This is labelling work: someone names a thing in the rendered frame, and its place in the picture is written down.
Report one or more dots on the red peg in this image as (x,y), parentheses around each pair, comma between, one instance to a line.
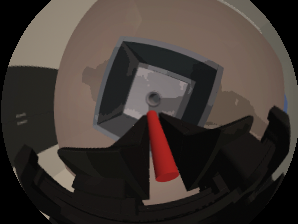
(163,161)

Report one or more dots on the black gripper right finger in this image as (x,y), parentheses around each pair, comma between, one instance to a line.
(194,147)

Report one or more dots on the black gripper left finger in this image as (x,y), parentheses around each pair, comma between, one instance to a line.
(127,159)

